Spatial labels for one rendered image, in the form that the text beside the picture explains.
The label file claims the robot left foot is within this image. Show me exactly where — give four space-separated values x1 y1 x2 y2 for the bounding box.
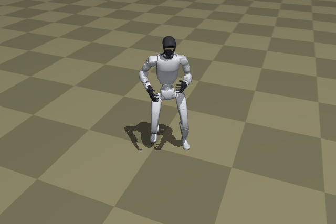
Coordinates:
181 138 190 150

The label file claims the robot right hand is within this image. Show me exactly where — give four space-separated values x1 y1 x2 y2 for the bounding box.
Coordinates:
147 85 159 102

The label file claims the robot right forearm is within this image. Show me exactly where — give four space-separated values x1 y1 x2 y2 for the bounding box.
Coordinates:
139 71 152 91

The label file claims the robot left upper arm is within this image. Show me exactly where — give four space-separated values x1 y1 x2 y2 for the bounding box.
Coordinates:
179 55 191 79

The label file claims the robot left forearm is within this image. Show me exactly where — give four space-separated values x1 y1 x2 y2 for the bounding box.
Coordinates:
184 74 192 87

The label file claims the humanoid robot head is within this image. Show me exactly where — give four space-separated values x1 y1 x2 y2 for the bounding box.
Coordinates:
161 36 176 59

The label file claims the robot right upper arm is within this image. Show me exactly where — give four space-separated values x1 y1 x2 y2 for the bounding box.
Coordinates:
140 56 158 77

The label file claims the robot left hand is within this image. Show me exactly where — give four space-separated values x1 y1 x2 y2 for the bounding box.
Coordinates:
175 80 187 93

